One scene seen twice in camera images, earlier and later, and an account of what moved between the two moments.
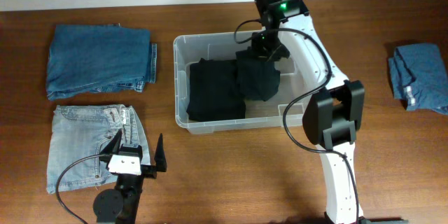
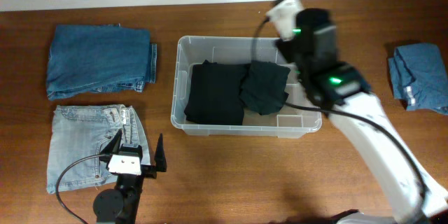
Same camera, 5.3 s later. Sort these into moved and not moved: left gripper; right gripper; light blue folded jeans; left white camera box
Moved: right gripper
Not moved: light blue folded jeans; left white camera box; left gripper
